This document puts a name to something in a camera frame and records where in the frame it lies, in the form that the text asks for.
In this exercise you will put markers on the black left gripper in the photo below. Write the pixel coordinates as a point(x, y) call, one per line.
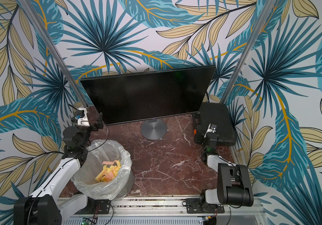
point(94, 124)

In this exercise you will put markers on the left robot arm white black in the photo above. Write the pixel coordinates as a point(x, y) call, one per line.
point(57, 177)

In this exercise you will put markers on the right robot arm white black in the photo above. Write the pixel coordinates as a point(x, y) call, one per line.
point(233, 182)

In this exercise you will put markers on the black computer monitor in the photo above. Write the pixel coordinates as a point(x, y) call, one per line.
point(140, 96)

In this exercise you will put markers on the pile of discarded sticky notes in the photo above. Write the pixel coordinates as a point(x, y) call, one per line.
point(109, 171)

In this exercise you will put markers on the grey round monitor stand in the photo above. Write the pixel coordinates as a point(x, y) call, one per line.
point(153, 129)

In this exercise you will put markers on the bin with clear plastic bag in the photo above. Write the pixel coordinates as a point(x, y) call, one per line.
point(84, 178)

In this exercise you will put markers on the black plastic tool case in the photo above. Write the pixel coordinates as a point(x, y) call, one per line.
point(216, 114)

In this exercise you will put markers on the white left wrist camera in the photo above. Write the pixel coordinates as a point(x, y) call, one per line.
point(80, 118)

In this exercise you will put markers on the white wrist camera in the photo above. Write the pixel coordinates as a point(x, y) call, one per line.
point(80, 118)
point(211, 129)

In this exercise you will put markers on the aluminium left corner post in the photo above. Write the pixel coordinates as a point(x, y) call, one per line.
point(40, 28)

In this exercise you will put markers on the aluminium corner post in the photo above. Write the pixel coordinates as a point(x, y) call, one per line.
point(40, 28)
point(248, 47)

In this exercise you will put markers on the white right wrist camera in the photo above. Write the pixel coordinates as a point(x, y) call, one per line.
point(211, 129)

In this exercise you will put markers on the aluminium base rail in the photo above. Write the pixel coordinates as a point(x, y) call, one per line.
point(172, 210)

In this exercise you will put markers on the aluminium right corner post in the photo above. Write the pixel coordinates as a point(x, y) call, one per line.
point(248, 47)

